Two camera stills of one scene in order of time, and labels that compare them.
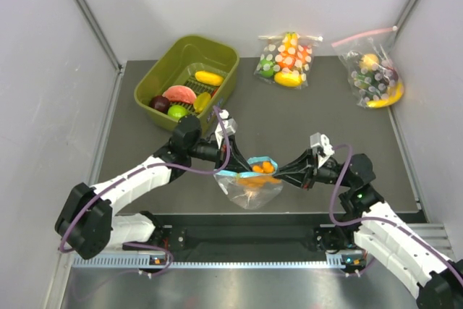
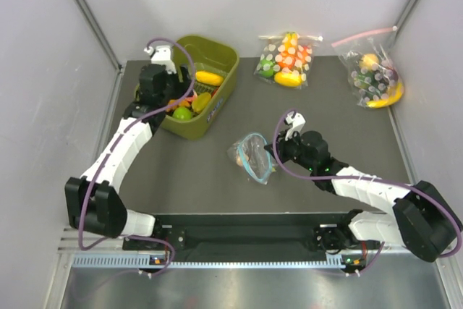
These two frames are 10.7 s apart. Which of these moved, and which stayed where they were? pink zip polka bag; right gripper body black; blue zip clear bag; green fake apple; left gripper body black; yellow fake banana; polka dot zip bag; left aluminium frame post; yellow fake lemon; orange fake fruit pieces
Moved: left gripper body black; orange fake fruit pieces; right gripper body black; blue zip clear bag
Stayed: yellow fake lemon; pink zip polka bag; left aluminium frame post; polka dot zip bag; green fake apple; yellow fake banana
